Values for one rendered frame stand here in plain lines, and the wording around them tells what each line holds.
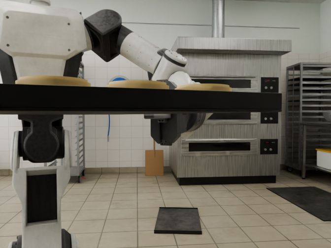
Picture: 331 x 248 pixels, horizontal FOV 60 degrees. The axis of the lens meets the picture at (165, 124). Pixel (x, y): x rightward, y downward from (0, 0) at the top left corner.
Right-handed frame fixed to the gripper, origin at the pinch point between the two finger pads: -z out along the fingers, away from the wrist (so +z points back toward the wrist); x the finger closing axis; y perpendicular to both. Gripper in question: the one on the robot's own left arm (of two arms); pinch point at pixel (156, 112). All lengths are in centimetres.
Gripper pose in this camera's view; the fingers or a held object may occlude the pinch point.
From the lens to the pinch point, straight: 51.8
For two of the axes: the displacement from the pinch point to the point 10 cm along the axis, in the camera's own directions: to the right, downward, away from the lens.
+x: -0.1, -10.0, -0.3
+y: 9.2, 0.1, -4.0
